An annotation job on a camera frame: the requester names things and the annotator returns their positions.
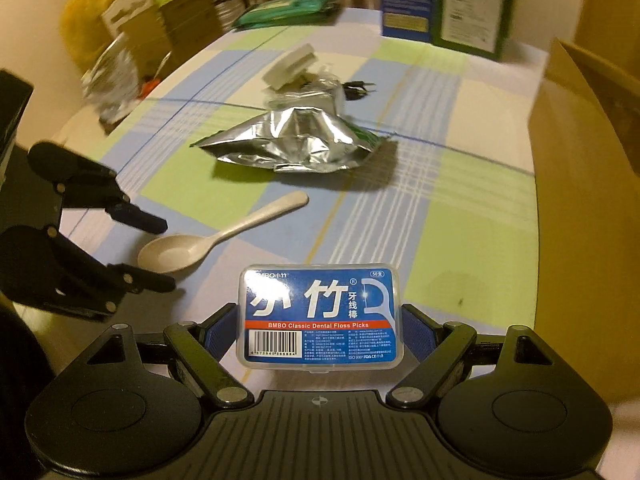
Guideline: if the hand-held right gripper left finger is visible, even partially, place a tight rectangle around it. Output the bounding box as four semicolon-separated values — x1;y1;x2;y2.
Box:
75;302;255;408

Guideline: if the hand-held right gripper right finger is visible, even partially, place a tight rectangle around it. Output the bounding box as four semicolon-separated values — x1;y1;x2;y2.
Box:
385;304;561;408

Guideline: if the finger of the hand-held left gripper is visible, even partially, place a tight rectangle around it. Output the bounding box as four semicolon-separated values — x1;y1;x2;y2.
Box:
47;227;177;313
59;169;168;235

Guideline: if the beige spoon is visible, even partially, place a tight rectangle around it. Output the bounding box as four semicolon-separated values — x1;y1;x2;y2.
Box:
137;191;309;276

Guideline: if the blue dental floss box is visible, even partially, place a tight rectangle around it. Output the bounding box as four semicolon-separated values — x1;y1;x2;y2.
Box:
236;262;403;373

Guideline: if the white square night light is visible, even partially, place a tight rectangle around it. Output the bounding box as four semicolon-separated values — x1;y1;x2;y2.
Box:
262;44;317;92

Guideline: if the checked cloth desktop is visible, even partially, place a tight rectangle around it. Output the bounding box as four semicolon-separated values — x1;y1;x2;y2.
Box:
50;7;553;396

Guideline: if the crumpled silver foil bag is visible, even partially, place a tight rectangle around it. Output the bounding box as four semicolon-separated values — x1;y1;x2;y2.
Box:
81;35;143;126

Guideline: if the yellow plastic bag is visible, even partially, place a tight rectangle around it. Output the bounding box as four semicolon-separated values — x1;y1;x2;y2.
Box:
60;0;121;73

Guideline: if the cardboard box with white hang tab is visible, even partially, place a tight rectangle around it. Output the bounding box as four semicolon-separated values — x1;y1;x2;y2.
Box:
100;0;173;61

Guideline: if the silver and green foil bag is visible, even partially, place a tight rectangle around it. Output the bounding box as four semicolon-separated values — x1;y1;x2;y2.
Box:
191;75;386;174

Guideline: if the plain brown cardboard box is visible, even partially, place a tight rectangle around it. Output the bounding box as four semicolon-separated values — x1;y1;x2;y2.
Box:
160;0;226;51

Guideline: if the striped bag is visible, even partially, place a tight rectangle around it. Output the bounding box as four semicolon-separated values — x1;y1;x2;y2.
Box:
215;0;248;23

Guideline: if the green wet wipes pack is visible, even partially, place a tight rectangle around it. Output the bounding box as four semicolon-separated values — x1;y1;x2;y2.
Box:
235;0;343;31

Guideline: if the tall green carton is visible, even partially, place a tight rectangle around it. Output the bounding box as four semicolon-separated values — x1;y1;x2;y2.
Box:
431;0;518;58

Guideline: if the tall blue carton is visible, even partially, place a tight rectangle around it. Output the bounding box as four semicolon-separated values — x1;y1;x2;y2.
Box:
381;0;441;43

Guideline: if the yellow curtain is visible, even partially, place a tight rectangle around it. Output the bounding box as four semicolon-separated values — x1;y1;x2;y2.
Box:
575;0;640;53

